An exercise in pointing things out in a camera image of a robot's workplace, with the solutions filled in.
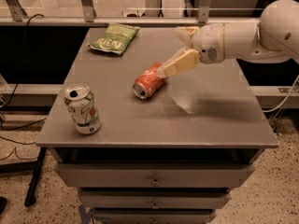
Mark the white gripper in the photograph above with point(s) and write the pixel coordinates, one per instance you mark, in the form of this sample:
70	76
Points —
207	43

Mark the red coke can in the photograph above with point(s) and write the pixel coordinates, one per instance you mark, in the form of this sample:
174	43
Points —
148	82

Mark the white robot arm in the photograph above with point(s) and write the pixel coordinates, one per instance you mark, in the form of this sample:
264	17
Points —
273	38

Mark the white green soda can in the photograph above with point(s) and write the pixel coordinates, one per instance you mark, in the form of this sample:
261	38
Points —
79	99

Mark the green chip bag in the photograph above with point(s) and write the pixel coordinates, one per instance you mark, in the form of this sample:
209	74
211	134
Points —
115	39

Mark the grey drawer cabinet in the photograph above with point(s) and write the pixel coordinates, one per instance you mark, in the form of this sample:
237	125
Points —
208	115

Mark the middle grey drawer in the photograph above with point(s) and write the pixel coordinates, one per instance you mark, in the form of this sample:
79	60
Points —
154	199

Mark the grey drawer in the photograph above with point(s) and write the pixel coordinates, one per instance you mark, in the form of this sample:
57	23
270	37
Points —
160	216
156	175
154	199

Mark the bottom grey drawer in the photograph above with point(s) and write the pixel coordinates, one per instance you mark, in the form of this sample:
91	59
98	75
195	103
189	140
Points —
160	216

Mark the top grey drawer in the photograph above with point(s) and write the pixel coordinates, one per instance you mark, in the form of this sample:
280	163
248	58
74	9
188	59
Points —
156	175

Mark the black stand leg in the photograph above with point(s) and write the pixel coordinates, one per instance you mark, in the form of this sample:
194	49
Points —
30	197

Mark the metal railing frame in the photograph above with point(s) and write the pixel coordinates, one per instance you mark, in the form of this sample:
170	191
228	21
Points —
96	13

